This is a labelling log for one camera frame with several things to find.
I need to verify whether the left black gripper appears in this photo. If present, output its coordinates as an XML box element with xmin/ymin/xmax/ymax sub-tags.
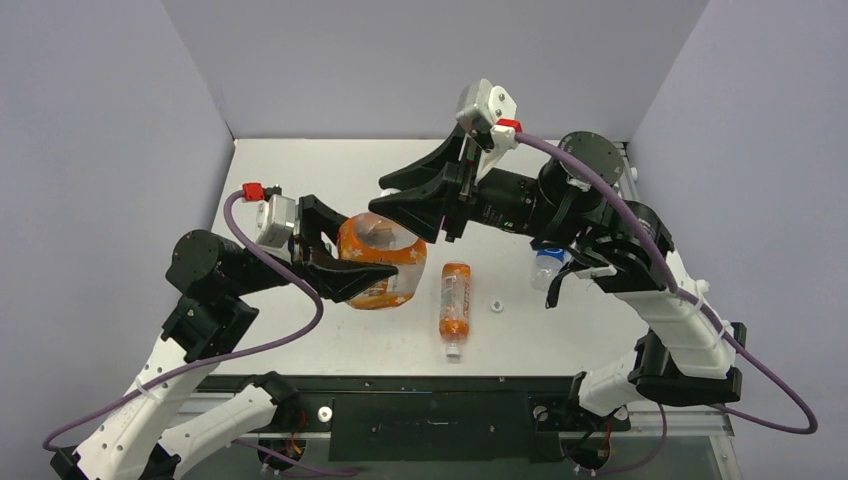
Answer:
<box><xmin>226</xmin><ymin>199</ymin><xmax>399</xmax><ymax>299</ymax></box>

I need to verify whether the wide orange drink bottle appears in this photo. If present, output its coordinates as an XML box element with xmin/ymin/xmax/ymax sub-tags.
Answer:
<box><xmin>337</xmin><ymin>212</ymin><xmax>427</xmax><ymax>310</ymax></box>

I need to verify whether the slim orange drink bottle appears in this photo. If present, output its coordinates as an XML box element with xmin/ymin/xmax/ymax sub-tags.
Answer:
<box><xmin>438</xmin><ymin>261</ymin><xmax>471</xmax><ymax>362</ymax></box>

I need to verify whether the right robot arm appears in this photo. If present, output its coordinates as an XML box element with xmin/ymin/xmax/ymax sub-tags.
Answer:
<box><xmin>369</xmin><ymin>120</ymin><xmax>745</xmax><ymax>427</ymax></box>

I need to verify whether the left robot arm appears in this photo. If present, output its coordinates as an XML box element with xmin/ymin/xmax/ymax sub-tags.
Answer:
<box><xmin>43</xmin><ymin>183</ymin><xmax>396</xmax><ymax>479</ymax></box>

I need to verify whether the blue cap pepsi bottle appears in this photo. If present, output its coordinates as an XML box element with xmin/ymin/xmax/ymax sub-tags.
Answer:
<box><xmin>530</xmin><ymin>248</ymin><xmax>571</xmax><ymax>291</ymax></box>

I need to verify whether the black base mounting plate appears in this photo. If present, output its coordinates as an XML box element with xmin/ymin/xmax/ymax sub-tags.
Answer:
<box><xmin>192</xmin><ymin>374</ymin><xmax>632</xmax><ymax>465</ymax></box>

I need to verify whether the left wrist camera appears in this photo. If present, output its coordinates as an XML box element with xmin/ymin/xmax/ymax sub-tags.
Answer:
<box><xmin>241</xmin><ymin>182</ymin><xmax>297</xmax><ymax>261</ymax></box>

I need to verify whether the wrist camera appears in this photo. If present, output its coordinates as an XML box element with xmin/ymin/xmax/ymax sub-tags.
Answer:
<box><xmin>241</xmin><ymin>182</ymin><xmax>297</xmax><ymax>261</ymax></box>
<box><xmin>454</xmin><ymin>78</ymin><xmax>520</xmax><ymax>184</ymax></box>

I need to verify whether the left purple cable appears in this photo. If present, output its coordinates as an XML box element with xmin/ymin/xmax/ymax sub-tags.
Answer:
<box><xmin>42</xmin><ymin>192</ymin><xmax>364</xmax><ymax>480</ymax></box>

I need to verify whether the purple cable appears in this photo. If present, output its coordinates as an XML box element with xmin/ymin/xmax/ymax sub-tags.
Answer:
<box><xmin>42</xmin><ymin>192</ymin><xmax>364</xmax><ymax>480</ymax></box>
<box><xmin>516</xmin><ymin>132</ymin><xmax>819</xmax><ymax>478</ymax></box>

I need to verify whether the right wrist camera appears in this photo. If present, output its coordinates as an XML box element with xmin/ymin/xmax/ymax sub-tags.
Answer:
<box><xmin>454</xmin><ymin>78</ymin><xmax>520</xmax><ymax>184</ymax></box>

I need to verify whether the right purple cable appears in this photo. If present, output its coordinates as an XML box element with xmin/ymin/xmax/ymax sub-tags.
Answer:
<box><xmin>516</xmin><ymin>132</ymin><xmax>819</xmax><ymax>478</ymax></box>

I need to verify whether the aluminium frame rail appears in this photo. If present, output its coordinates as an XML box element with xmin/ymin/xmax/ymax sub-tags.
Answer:
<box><xmin>606</xmin><ymin>140</ymin><xmax>676</xmax><ymax>313</ymax></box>

